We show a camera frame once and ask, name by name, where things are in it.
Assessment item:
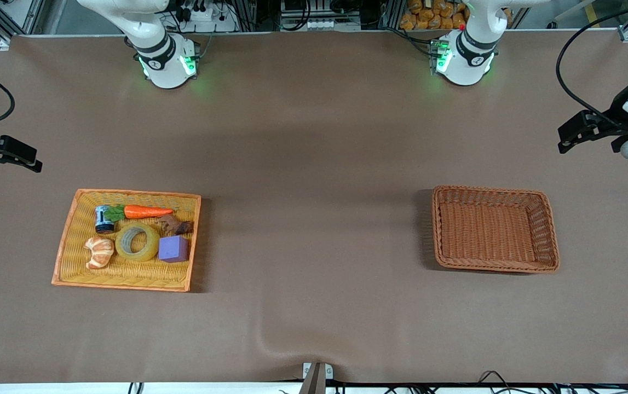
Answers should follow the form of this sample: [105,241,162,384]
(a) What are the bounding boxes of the brown table cover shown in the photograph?
[0,30,628,384]

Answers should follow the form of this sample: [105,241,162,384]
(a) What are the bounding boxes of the white power strip with plugs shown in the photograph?
[174,0,238,32]

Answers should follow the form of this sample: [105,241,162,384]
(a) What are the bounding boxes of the black floor cables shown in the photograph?
[478,370,628,394]

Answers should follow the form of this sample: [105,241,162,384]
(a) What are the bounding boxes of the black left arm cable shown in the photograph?
[556,0,628,124]

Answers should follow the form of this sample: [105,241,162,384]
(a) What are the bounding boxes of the yellow wicker tray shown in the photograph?
[51,189,202,292]

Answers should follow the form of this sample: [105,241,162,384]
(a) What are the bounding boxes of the pile of orange toys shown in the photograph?
[400,0,468,31]

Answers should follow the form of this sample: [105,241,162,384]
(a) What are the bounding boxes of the brown wicker basket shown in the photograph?
[431,185,560,273]

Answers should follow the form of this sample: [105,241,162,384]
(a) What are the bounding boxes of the toy croissant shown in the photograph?
[84,236,115,270]

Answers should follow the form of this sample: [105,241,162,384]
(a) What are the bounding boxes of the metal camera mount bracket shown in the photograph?
[300,362,334,394]

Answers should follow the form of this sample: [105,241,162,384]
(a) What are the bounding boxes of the orange toy carrot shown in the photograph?
[107,204,175,222]

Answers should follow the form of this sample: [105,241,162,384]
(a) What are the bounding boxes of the yellow clear tape roll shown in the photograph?
[115,222,160,262]

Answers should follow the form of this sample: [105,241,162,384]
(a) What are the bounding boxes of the small blue can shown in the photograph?
[95,205,116,234]

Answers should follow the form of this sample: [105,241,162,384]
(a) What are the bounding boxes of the purple cube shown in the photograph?
[158,235,189,264]

